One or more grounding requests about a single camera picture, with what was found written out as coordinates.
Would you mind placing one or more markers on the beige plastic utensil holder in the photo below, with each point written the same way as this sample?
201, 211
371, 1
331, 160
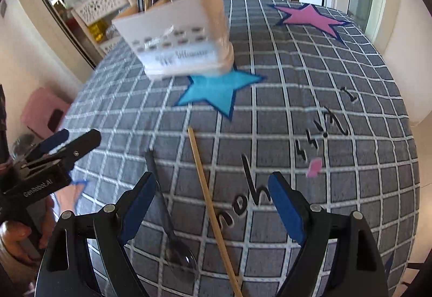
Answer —
179, 38

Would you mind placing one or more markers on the person's left hand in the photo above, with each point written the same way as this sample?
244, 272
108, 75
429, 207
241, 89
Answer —
13, 233

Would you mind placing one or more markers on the grey checked star tablecloth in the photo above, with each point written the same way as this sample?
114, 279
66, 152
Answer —
324, 112

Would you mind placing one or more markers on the pink plastic stool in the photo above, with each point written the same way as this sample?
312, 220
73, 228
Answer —
44, 112

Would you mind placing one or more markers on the beige perforated storage rack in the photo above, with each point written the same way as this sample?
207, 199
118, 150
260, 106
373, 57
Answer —
94, 17

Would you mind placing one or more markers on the plain wooden chopstick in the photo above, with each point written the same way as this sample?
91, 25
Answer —
212, 215

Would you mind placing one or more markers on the black handled spoon slim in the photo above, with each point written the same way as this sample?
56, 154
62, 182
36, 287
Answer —
179, 256

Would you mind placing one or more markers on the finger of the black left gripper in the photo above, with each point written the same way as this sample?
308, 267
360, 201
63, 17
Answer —
52, 142
64, 155

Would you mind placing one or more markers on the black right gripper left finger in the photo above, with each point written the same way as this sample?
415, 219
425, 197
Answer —
66, 268

